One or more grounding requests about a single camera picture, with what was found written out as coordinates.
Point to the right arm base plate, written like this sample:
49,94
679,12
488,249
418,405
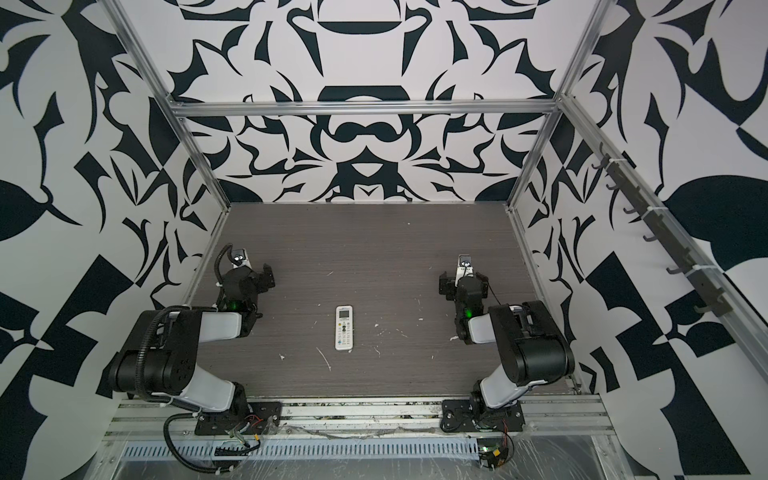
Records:
465,416

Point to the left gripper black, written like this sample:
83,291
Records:
264,279

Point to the white slotted cable duct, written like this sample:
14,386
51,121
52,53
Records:
312,449

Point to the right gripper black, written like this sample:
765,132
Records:
448,285

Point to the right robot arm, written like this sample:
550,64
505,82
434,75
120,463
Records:
533,352

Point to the white remote control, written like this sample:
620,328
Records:
344,328

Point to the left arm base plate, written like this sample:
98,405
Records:
257,418

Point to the aluminium front rail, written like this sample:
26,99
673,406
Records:
376,417

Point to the small circuit board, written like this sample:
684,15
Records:
494,456

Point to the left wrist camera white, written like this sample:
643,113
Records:
239,258

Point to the wall hook rail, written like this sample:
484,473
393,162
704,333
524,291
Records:
664,229

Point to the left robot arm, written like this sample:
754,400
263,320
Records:
158,365

